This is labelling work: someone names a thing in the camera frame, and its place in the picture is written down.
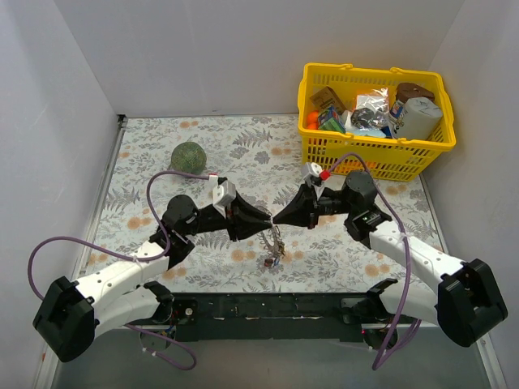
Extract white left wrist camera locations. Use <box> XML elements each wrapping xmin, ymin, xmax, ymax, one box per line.
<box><xmin>208</xmin><ymin>174</ymin><xmax>236</xmax><ymax>218</ymax></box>

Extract clear plastic bag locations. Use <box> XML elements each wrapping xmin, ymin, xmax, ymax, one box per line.
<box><xmin>350</xmin><ymin>88</ymin><xmax>389</xmax><ymax>130</ymax></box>

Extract green textured ball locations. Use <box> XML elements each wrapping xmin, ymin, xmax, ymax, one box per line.
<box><xmin>169</xmin><ymin>142</ymin><xmax>207</xmax><ymax>175</ymax></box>

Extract orange balls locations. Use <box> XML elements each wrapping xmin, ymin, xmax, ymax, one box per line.
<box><xmin>306</xmin><ymin>110</ymin><xmax>320</xmax><ymax>130</ymax></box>

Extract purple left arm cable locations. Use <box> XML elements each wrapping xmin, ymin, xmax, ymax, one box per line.
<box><xmin>27</xmin><ymin>169</ymin><xmax>220</xmax><ymax>370</ymax></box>

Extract brown cardboard box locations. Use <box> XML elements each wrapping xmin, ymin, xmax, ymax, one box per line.
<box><xmin>310</xmin><ymin>86</ymin><xmax>346</xmax><ymax>115</ymax></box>

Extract yellow plastic basket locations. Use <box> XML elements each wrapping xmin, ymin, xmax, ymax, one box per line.
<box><xmin>298</xmin><ymin>62</ymin><xmax>457</xmax><ymax>182</ymax></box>

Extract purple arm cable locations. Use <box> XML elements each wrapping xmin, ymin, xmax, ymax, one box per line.
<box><xmin>320</xmin><ymin>152</ymin><xmax>422</xmax><ymax>370</ymax></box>
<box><xmin>27</xmin><ymin>169</ymin><xmax>220</xmax><ymax>370</ymax></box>

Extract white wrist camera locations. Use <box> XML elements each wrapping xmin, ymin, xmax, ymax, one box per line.
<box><xmin>208</xmin><ymin>174</ymin><xmax>236</xmax><ymax>218</ymax></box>
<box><xmin>302</xmin><ymin>162</ymin><xmax>331</xmax><ymax>187</ymax></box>

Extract metal ring disc key organizer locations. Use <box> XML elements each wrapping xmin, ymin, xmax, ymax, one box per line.
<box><xmin>259</xmin><ymin>223</ymin><xmax>285</xmax><ymax>261</ymax></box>

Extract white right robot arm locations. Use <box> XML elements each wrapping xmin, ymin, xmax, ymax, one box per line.
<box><xmin>273</xmin><ymin>170</ymin><xmax>508</xmax><ymax>347</ymax></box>

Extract brown round object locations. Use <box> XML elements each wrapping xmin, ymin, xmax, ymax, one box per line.
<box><xmin>395</xmin><ymin>83</ymin><xmax>435</xmax><ymax>104</ymax></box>

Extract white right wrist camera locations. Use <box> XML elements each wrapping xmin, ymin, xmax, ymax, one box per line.
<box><xmin>302</xmin><ymin>162</ymin><xmax>331</xmax><ymax>187</ymax></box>

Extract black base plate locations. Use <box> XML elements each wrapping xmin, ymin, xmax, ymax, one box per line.
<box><xmin>132</xmin><ymin>293</ymin><xmax>392</xmax><ymax>342</ymax></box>

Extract white cylindrical container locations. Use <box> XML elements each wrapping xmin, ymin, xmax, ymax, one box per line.
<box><xmin>393</xmin><ymin>96</ymin><xmax>443</xmax><ymax>140</ymax></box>

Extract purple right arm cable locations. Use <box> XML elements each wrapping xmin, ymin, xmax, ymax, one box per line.
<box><xmin>320</xmin><ymin>152</ymin><xmax>422</xmax><ymax>370</ymax></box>

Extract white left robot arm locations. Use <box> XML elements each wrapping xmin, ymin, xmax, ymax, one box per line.
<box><xmin>33</xmin><ymin>186</ymin><xmax>272</xmax><ymax>362</ymax></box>

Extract green blue small box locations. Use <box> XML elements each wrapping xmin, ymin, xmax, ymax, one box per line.
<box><xmin>317</xmin><ymin>105</ymin><xmax>345</xmax><ymax>134</ymax></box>

